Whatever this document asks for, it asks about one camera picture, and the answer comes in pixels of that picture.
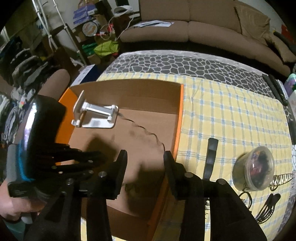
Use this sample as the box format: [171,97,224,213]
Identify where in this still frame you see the black wavy wire headband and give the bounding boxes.
[117,113,166,152]

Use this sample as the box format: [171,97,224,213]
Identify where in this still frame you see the clear round plastic container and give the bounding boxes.
[232,146,274,191]

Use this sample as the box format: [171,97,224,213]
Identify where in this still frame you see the black plastic hair claw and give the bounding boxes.
[255,193,281,224]

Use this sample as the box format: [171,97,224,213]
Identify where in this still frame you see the gold metal hair claw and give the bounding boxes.
[269,173,294,191]

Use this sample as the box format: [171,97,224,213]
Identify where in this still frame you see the person's left hand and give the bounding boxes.
[1,179,46,221]

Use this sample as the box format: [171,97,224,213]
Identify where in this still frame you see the black hair brush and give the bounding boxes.
[203,138,219,181]

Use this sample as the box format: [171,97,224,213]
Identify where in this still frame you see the orange cardboard box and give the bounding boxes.
[56,78,184,240]

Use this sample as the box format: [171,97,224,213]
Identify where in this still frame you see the white phone stand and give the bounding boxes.
[71,90,119,128]

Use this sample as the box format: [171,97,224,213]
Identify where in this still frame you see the yellow plaid table cloth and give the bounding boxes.
[96,73,292,240]

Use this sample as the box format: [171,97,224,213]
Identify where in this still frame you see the brown chair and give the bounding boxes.
[38,69,71,100]

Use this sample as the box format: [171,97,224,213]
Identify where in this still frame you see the grey stone pattern table mat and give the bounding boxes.
[104,50,295,144]

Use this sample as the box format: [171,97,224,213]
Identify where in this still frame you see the black remote control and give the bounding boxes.
[262,74,288,106]

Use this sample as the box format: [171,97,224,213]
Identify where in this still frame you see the brown sofa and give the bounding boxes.
[120,1,295,76]

